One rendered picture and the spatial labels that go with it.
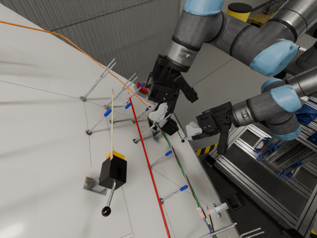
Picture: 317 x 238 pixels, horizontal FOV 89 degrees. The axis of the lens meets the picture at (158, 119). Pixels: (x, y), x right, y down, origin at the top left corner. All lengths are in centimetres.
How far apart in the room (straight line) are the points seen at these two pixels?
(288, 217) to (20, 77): 170
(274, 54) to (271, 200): 137
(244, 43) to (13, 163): 47
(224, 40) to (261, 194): 136
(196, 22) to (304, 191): 165
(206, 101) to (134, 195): 203
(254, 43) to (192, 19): 14
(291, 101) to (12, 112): 60
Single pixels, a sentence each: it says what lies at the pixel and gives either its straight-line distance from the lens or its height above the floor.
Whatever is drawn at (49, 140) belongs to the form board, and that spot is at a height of 135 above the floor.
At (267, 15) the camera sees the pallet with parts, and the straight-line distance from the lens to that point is 495.
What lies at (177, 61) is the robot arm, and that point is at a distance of 41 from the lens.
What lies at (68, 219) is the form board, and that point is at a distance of 31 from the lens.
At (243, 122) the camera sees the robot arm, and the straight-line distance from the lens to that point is 54.
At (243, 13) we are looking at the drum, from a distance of 339.
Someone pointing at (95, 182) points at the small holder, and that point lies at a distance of 34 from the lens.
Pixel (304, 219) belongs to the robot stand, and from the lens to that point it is 175.
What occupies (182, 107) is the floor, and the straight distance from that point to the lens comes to 217.
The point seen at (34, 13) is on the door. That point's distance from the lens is 198.
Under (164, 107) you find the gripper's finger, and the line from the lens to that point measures 47.
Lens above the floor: 161
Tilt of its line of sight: 53 degrees down
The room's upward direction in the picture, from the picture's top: straight up
